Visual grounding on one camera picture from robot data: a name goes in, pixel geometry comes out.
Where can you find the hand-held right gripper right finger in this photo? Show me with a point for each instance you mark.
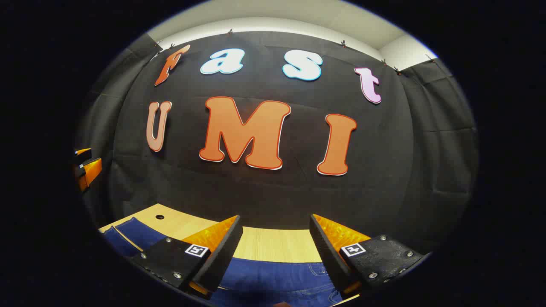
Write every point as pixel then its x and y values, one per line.
pixel 328 256

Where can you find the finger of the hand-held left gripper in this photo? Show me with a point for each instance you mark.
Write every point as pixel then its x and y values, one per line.
pixel 91 170
pixel 83 156

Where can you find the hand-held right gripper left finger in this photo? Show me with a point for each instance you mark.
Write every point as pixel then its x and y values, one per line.
pixel 222 256

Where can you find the blue denim jeans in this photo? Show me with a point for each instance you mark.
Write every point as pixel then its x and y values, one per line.
pixel 273 277

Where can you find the black backdrop cloth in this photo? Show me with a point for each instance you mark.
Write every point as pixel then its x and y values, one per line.
pixel 273 192

